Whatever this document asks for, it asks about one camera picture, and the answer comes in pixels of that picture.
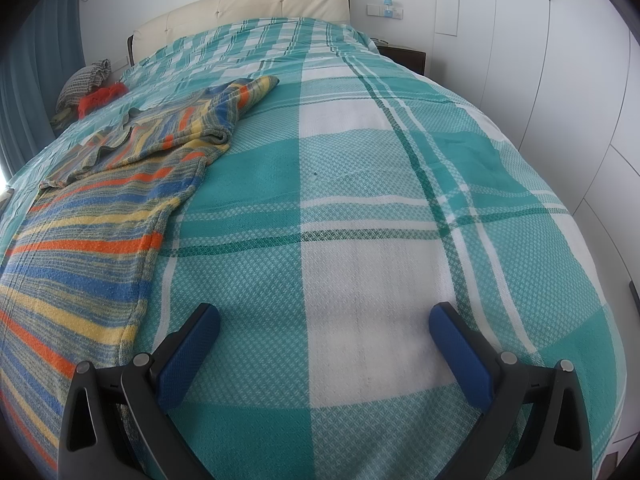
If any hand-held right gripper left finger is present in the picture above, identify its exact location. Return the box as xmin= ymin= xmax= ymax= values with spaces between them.
xmin=57 ymin=302 xmax=222 ymax=480

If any cream padded headboard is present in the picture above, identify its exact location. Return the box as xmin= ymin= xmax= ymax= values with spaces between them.
xmin=127 ymin=0 xmax=350 ymax=67

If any white wardrobe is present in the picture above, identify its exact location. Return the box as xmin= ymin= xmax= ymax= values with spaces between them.
xmin=424 ymin=0 xmax=640 ymax=461

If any teal curtain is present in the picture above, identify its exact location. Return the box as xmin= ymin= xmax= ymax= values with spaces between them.
xmin=0 ymin=0 xmax=82 ymax=183

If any grey checked cloth bundle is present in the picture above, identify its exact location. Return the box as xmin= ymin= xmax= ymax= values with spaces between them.
xmin=55 ymin=58 xmax=113 ymax=113

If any striped knit sweater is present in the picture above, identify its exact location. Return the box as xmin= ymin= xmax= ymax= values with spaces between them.
xmin=0 ymin=75 xmax=281 ymax=471

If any bed with teal plaid cover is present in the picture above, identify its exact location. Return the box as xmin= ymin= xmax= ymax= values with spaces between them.
xmin=0 ymin=16 xmax=628 ymax=480

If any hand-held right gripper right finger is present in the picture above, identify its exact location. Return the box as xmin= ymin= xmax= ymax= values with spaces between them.
xmin=428 ymin=302 xmax=593 ymax=480

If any white wall switch panel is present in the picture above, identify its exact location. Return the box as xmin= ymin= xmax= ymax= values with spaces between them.
xmin=366 ymin=0 xmax=404 ymax=21

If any red fluffy cloth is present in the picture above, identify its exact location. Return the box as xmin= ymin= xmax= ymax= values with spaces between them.
xmin=77 ymin=83 xmax=129 ymax=121

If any dark wooden nightstand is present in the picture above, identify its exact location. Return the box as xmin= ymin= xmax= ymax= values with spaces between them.
xmin=370 ymin=37 xmax=427 ymax=77

